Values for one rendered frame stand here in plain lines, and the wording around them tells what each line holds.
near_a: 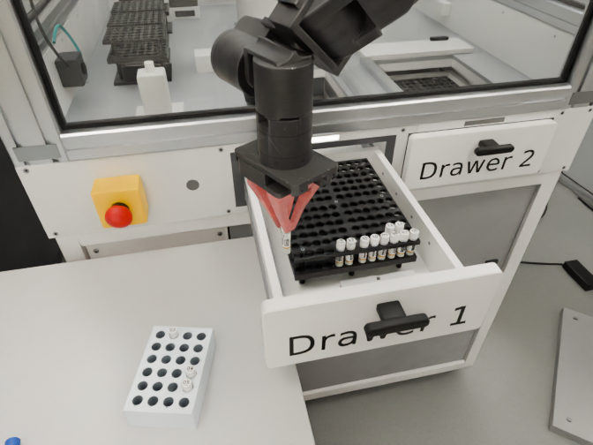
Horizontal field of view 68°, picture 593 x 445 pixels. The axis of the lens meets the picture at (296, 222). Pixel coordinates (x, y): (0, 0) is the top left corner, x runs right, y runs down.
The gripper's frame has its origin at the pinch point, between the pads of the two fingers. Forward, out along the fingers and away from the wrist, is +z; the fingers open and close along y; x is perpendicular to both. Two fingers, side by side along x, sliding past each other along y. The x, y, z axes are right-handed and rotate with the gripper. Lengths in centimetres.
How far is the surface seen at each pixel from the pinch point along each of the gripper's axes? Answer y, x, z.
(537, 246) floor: 3, -148, 94
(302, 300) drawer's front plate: -7.8, 4.5, 3.9
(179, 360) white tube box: 4.5, 15.2, 17.9
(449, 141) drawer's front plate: 2.0, -40.7, 4.3
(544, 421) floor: -33, -73, 96
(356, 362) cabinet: 11, -35, 76
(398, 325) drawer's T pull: -16.3, -1.8, 5.6
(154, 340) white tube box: 8.9, 16.2, 16.9
